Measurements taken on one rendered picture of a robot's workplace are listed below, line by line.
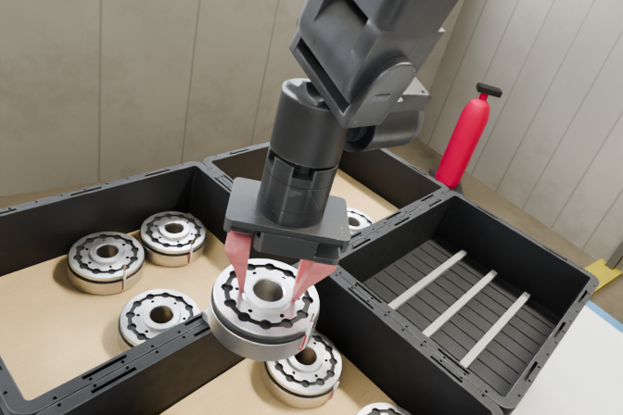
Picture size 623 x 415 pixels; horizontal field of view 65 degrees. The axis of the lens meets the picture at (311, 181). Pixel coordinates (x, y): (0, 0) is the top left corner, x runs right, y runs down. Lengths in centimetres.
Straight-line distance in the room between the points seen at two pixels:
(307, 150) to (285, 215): 6
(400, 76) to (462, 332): 61
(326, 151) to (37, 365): 46
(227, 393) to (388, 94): 45
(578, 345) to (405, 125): 88
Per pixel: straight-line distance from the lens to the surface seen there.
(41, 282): 79
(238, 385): 67
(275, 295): 49
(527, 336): 93
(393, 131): 40
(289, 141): 36
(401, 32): 30
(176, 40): 226
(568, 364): 115
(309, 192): 37
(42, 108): 222
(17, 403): 55
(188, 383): 64
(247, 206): 40
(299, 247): 40
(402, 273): 91
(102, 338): 71
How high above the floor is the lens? 138
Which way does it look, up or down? 31 degrees down
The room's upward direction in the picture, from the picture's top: 16 degrees clockwise
